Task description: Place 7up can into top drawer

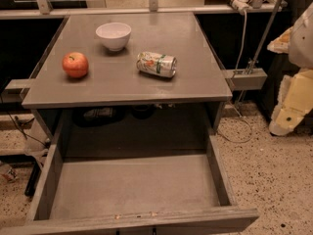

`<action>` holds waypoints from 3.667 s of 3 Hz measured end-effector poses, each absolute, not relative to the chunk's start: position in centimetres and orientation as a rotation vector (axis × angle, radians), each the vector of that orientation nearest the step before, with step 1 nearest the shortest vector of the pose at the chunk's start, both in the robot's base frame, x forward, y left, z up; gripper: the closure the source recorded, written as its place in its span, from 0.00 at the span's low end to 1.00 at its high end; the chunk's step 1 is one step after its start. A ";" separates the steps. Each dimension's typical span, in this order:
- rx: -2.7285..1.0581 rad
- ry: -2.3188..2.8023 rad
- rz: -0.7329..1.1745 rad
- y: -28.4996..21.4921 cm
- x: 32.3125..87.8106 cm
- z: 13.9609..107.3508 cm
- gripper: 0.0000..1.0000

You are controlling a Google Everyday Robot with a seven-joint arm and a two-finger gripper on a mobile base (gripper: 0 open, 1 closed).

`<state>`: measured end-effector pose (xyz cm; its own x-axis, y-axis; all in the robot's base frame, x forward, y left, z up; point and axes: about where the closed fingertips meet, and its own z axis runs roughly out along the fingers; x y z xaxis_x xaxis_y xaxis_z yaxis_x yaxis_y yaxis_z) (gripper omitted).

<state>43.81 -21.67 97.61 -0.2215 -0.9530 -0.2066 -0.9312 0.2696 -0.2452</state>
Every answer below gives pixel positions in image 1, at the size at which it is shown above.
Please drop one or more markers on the red apple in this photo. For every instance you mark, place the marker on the red apple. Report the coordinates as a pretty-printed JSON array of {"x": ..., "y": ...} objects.
[{"x": 75, "y": 64}]

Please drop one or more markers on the silver green 7up can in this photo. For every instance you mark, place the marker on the silver green 7up can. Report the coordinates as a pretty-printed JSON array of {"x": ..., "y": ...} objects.
[{"x": 157, "y": 64}]

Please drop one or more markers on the grey cabinet with top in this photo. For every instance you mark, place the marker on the grey cabinet with top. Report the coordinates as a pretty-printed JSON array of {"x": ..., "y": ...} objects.
[{"x": 113, "y": 78}]

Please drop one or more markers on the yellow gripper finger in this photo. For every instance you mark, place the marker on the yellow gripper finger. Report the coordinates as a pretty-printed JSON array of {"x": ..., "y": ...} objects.
[{"x": 295, "y": 101}]

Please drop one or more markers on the white ceramic bowl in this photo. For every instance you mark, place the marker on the white ceramic bowl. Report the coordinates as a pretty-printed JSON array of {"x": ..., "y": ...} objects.
[{"x": 114, "y": 36}]

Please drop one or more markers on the open grey top drawer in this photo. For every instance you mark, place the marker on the open grey top drawer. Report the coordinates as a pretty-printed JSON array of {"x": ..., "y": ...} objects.
[{"x": 159, "y": 176}]

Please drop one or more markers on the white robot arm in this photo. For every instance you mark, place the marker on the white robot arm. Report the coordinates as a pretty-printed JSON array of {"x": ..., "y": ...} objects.
[{"x": 297, "y": 41}]

